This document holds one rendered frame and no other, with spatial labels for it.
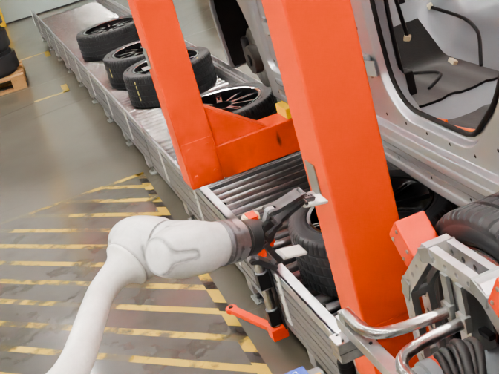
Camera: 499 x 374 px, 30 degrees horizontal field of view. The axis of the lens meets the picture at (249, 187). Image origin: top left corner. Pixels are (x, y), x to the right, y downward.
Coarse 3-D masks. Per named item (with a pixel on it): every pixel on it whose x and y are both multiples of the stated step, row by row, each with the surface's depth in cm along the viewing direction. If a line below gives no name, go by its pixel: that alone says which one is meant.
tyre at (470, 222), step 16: (496, 192) 197; (464, 208) 192; (480, 208) 187; (496, 208) 186; (448, 224) 196; (464, 224) 189; (480, 224) 182; (496, 224) 178; (464, 240) 191; (480, 240) 184; (496, 240) 178; (496, 256) 180
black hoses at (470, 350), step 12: (492, 336) 182; (444, 348) 169; (456, 348) 168; (468, 348) 168; (480, 348) 168; (444, 360) 167; (456, 360) 167; (468, 360) 166; (480, 360) 167; (444, 372) 166; (456, 372) 166; (468, 372) 166; (480, 372) 166
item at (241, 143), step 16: (208, 112) 415; (224, 112) 423; (288, 112) 426; (224, 128) 419; (240, 128) 422; (256, 128) 424; (272, 128) 425; (288, 128) 428; (224, 144) 420; (240, 144) 422; (256, 144) 425; (272, 144) 427; (288, 144) 430; (224, 160) 422; (240, 160) 425; (256, 160) 427; (224, 176) 424
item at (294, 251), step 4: (284, 248) 202; (288, 248) 203; (292, 248) 203; (296, 248) 204; (300, 248) 204; (276, 252) 201; (280, 252) 200; (284, 252) 201; (288, 252) 201; (292, 252) 202; (296, 252) 202; (300, 252) 203; (304, 252) 203; (284, 256) 199; (288, 256) 200; (292, 256) 201; (296, 256) 202
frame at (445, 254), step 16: (432, 240) 191; (448, 240) 190; (416, 256) 197; (432, 256) 188; (448, 256) 184; (464, 256) 184; (480, 256) 181; (416, 272) 200; (432, 272) 203; (448, 272) 184; (464, 272) 177; (480, 272) 179; (496, 272) 174; (416, 288) 206; (432, 288) 210; (464, 288) 179; (480, 288) 171; (416, 304) 210; (432, 304) 212; (496, 320) 170; (416, 336) 215; (432, 352) 216
